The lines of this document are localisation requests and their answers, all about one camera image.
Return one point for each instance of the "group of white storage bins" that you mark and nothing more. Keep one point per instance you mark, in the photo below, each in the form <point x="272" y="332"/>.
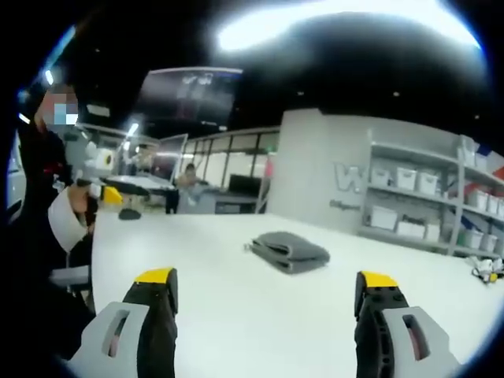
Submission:
<point x="405" y="178"/>

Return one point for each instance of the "black monitor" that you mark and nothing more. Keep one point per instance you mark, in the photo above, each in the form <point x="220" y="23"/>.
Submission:
<point x="245" y="184"/>

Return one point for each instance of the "grey desk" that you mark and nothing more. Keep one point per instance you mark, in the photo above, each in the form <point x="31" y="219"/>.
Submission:
<point x="232" y="201"/>

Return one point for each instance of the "grey towel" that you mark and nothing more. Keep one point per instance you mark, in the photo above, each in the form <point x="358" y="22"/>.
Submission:
<point x="291" y="250"/>

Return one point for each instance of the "small black object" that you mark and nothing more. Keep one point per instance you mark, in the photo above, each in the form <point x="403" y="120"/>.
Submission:
<point x="128" y="214"/>

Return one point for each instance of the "person's dark clothed body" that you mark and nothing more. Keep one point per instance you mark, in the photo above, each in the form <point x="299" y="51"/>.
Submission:
<point x="35" y="236"/>

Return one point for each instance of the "grey shelving unit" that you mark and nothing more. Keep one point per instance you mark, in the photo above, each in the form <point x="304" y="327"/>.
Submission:
<point x="453" y="197"/>

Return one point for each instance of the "large hanging screen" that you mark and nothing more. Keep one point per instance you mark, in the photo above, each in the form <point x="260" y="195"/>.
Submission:
<point x="189" y="98"/>

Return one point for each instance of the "person's left hand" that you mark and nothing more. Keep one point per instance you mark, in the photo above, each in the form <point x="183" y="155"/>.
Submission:
<point x="80" y="202"/>

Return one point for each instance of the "dark workbench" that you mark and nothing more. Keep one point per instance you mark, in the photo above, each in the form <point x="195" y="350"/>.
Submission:
<point x="138" y="187"/>

